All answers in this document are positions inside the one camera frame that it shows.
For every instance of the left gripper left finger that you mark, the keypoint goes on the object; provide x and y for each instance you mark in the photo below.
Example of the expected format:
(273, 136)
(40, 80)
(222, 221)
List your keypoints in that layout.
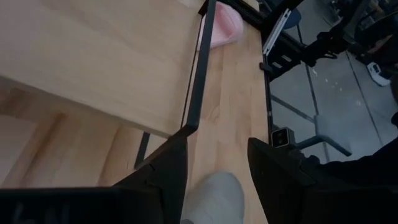
(169, 174)

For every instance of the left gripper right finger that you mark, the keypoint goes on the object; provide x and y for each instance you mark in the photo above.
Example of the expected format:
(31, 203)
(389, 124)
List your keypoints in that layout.
(276, 180)

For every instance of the grey slide sandal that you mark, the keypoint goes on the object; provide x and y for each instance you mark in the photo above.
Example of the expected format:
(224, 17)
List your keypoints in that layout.
(214, 199)

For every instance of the pink slide sandal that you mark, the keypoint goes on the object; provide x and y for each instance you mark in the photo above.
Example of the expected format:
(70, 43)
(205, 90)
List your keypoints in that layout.
(224, 28)

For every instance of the black chair grey base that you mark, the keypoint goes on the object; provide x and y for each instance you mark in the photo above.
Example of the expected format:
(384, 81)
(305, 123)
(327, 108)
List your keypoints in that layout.
(357, 168)

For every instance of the person's white shoe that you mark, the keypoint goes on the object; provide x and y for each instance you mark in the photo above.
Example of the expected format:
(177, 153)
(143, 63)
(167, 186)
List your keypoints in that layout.
(377, 74)

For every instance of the blue chair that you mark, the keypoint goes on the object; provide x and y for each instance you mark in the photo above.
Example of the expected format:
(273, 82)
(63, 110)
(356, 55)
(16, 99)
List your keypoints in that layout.
(293, 18)

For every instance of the person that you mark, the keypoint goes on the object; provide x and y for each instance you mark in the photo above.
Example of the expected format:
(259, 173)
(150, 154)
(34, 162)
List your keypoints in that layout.
(376, 37)

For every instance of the wooden shelf black metal frame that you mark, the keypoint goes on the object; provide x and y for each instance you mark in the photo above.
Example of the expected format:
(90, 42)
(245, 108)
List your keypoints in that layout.
(93, 62)

